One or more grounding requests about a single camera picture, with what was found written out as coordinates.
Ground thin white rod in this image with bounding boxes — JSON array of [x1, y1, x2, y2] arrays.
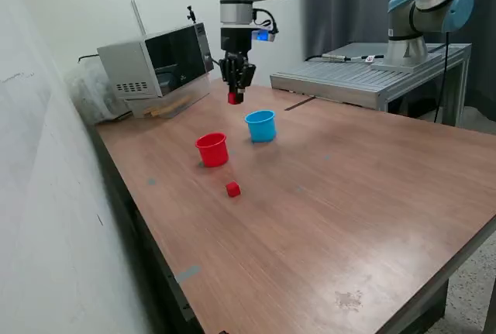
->
[[130, 0, 148, 37]]

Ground red cup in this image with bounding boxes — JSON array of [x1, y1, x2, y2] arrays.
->
[[195, 132, 230, 168]]

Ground thick black hanging cable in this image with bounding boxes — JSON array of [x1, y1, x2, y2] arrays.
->
[[432, 31, 450, 124]]

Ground blue cup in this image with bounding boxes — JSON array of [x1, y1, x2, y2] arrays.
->
[[244, 109, 277, 143]]

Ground grey and black robot cable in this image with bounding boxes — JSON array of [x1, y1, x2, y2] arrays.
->
[[321, 53, 387, 64]]

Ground short black wrist cable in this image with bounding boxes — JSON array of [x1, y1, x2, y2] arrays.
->
[[253, 8, 280, 35]]

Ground dark grey curtain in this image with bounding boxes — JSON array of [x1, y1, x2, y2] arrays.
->
[[301, 0, 496, 112]]

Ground silver microwave oven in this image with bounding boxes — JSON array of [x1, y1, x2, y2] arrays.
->
[[96, 22, 215, 101]]

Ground aluminium profile table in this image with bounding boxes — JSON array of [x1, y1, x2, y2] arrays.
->
[[270, 42, 473, 128]]

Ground long grey tape strip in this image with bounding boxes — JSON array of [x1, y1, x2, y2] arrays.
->
[[174, 264, 202, 284]]

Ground aluminium robot mounting plate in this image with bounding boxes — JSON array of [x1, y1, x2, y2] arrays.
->
[[370, 57, 430, 74]]

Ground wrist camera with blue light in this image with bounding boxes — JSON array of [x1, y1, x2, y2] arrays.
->
[[250, 28, 278, 43]]

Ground dark narrow strip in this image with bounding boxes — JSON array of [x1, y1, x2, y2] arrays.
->
[[284, 96, 315, 112]]

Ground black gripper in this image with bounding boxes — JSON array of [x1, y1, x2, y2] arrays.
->
[[219, 27, 257, 103]]

